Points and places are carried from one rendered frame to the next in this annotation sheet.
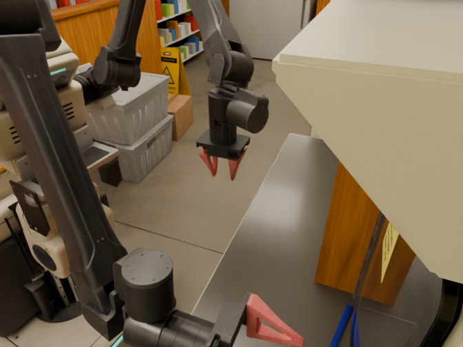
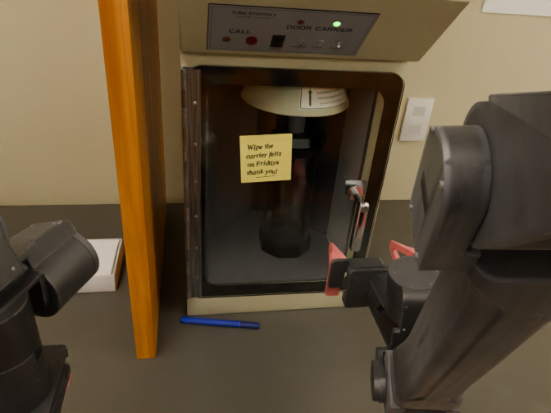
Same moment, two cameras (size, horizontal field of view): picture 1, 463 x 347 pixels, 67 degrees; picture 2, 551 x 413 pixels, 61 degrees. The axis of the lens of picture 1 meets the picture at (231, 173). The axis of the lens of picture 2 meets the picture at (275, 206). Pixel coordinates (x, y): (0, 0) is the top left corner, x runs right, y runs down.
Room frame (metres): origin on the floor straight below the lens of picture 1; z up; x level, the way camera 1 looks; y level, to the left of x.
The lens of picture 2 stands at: (0.62, 0.34, 1.55)
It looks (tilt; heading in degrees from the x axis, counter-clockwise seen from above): 31 degrees down; 236
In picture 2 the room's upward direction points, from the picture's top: 5 degrees clockwise
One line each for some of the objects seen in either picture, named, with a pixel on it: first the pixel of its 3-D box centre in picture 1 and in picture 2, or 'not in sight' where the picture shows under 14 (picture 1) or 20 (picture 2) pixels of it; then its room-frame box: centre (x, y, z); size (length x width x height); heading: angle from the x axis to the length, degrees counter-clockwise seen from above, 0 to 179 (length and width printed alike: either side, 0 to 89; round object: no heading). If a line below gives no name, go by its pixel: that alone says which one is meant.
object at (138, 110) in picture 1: (128, 106); not in sight; (2.41, 0.76, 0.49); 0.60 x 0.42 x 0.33; 158
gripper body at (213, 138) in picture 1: (222, 131); (11, 377); (0.65, 0.02, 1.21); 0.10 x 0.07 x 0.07; 69
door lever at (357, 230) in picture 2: not in sight; (356, 219); (0.17, -0.11, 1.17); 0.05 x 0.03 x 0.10; 68
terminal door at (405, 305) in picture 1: (378, 301); (287, 197); (0.25, -0.17, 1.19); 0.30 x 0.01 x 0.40; 158
